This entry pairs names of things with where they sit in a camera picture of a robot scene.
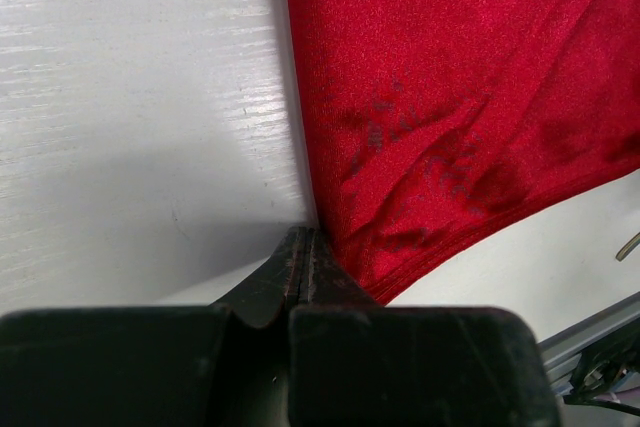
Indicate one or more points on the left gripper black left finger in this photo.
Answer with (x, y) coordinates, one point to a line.
(273, 287)

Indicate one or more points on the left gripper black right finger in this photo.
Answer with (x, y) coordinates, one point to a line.
(321, 280)

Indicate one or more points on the red cloth napkin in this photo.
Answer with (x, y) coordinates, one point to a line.
(432, 124)

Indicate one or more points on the iridescent metal fork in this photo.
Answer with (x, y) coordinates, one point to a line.
(628, 247)

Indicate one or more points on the aluminium front rail frame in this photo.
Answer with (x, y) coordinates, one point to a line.
(561, 352)

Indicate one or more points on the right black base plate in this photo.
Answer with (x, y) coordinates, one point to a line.
(601, 367)

